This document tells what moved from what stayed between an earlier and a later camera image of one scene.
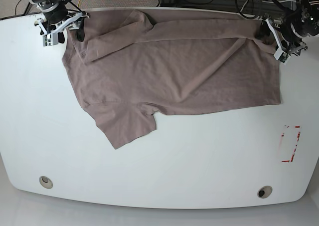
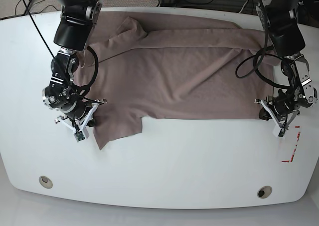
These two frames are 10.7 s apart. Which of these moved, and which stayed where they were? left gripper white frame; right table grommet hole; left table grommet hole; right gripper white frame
Moved: right gripper white frame; left gripper white frame
Stayed: left table grommet hole; right table grommet hole
